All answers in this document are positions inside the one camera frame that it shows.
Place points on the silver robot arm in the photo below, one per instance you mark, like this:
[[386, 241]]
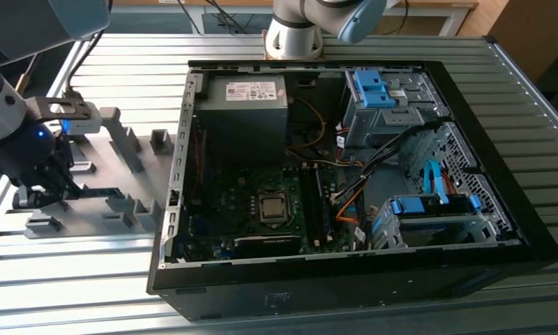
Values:
[[290, 35]]

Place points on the black RAM slot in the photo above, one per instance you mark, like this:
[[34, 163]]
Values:
[[310, 206]]

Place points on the grey plastic parts rack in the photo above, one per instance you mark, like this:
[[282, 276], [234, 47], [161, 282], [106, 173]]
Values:
[[102, 164]]

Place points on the green motherboard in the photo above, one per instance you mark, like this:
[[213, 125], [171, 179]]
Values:
[[227, 206]]

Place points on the grey power supply unit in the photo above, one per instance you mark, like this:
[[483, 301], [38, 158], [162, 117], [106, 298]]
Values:
[[241, 132]]

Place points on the wooden desk white legs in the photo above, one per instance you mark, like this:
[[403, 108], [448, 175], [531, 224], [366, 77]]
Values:
[[195, 21]]

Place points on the silver CPU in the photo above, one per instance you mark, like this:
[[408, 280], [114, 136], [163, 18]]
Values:
[[273, 208]]

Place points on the black graphics card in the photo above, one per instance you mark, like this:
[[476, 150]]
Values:
[[266, 242]]

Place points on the black PC case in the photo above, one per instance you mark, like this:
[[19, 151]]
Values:
[[306, 289]]

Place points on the blue plastic drive latch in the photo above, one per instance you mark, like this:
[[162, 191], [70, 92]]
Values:
[[371, 90]]

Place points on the metal optical drive cage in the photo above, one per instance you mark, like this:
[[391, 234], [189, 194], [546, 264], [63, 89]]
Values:
[[399, 118]]

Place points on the hard disk in blue carrier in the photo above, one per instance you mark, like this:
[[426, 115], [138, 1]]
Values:
[[408, 206]]

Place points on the metal disk bay cage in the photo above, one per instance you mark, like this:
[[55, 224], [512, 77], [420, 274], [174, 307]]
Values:
[[474, 227]]

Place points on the wooden cabinet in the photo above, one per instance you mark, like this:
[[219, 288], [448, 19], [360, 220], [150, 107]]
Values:
[[530, 31]]

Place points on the black camera bracket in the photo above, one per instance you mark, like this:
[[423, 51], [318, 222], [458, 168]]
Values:
[[34, 108]]

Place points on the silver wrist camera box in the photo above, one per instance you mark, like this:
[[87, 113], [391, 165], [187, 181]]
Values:
[[85, 120]]

